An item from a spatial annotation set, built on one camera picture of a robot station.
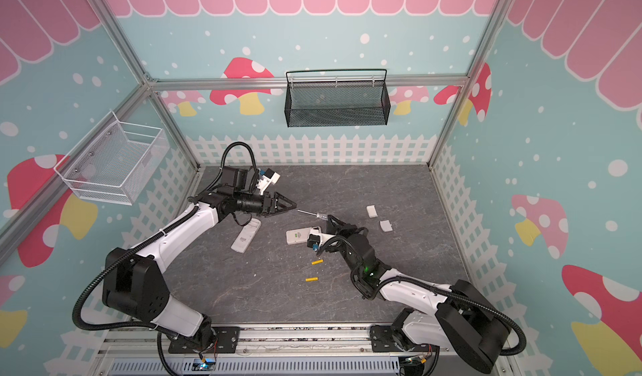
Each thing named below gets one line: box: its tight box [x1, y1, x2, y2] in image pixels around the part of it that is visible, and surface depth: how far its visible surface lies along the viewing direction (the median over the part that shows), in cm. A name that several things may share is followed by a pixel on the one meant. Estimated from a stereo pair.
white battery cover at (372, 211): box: [366, 204, 379, 219], surface depth 107 cm
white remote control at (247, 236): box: [230, 218, 262, 254], surface depth 96 cm
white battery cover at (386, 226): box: [379, 219, 393, 233], surface depth 102 cm
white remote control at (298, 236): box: [285, 227, 311, 245], surface depth 96 cm
